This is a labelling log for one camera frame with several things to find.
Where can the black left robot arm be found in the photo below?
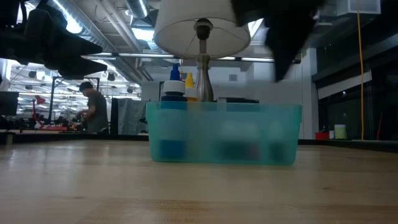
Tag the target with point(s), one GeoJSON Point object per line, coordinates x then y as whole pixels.
{"type": "Point", "coordinates": [9, 43]}

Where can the large yellow food colouring bottle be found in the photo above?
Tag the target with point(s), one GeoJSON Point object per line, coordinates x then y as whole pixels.
{"type": "Point", "coordinates": [189, 81]}

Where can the long grey ceiling duct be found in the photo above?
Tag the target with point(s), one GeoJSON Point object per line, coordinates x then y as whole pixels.
{"type": "Point", "coordinates": [102, 28]}

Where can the black monitor screen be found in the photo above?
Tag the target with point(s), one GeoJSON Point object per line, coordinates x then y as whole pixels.
{"type": "Point", "coordinates": [8, 102]}

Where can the red storage bin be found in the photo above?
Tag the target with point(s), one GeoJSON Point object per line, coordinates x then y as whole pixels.
{"type": "Point", "coordinates": [321, 136]}

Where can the teal translucent plastic bin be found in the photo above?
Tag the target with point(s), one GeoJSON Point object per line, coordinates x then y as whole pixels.
{"type": "Point", "coordinates": [205, 137]}

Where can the dark grey partition panel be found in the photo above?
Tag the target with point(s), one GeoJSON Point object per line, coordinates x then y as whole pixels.
{"type": "Point", "coordinates": [130, 115]}

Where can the table lamp white shade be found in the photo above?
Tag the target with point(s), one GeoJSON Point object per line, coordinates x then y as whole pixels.
{"type": "Point", "coordinates": [174, 31]}

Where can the long linear ceiling light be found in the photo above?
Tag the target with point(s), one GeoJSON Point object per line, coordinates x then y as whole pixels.
{"type": "Point", "coordinates": [146, 55]}

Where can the white ceiling air unit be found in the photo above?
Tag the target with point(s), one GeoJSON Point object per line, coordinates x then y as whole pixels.
{"type": "Point", "coordinates": [363, 6]}

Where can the grey square wall box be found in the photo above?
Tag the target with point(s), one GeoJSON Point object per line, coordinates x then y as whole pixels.
{"type": "Point", "coordinates": [233, 77]}

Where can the red articulated device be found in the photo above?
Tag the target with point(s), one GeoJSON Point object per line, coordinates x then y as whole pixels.
{"type": "Point", "coordinates": [39, 99]}

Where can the light green cup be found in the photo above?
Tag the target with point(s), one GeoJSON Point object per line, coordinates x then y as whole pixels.
{"type": "Point", "coordinates": [340, 132]}

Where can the small white cup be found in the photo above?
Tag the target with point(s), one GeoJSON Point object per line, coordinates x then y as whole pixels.
{"type": "Point", "coordinates": [331, 135]}

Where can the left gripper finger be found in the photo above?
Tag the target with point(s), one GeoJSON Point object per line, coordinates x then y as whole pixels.
{"type": "Point", "coordinates": [81, 45]}
{"type": "Point", "coordinates": [82, 68]}

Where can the silver round ventilation duct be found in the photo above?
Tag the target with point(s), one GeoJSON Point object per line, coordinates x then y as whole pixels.
{"type": "Point", "coordinates": [138, 7]}

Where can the black hanging spotlight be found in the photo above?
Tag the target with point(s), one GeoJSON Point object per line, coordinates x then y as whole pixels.
{"type": "Point", "coordinates": [32, 74]}
{"type": "Point", "coordinates": [130, 90]}
{"type": "Point", "coordinates": [111, 76]}

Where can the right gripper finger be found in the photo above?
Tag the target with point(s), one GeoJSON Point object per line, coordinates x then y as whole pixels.
{"type": "Point", "coordinates": [278, 53]}
{"type": "Point", "coordinates": [293, 49]}

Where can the person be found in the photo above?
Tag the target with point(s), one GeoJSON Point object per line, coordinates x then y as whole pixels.
{"type": "Point", "coordinates": [96, 112]}

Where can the large blue food colouring bottle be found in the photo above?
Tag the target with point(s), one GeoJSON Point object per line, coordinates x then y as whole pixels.
{"type": "Point", "coordinates": [174, 87]}

